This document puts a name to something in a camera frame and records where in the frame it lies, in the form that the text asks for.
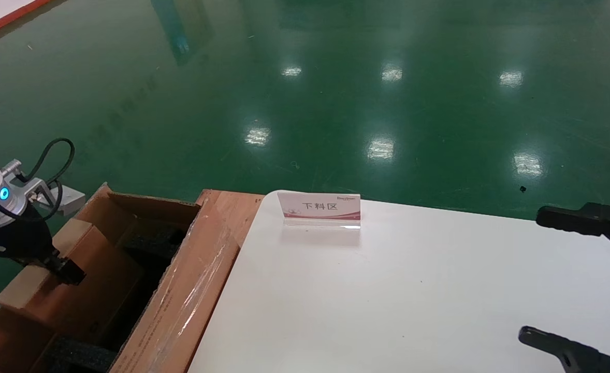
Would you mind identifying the gray wrist camera box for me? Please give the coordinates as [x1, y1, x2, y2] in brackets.
[2, 160, 86, 218]

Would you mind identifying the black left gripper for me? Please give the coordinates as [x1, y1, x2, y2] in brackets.
[0, 206, 86, 286]

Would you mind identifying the thick black looped cable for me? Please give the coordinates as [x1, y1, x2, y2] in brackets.
[24, 137, 76, 185]

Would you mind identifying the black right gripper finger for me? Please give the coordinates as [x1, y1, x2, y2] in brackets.
[535, 202, 610, 260]
[517, 326, 610, 373]

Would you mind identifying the black foam padding block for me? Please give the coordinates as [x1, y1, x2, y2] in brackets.
[119, 231, 189, 263]
[43, 335, 122, 373]

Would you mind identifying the large open cardboard box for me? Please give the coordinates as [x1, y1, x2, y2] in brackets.
[0, 182, 265, 373]

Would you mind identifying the small cardboard box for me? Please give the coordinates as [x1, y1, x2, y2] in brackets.
[0, 218, 146, 345]

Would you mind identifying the acrylic sign with red print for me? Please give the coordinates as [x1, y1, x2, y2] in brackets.
[277, 191, 362, 230]

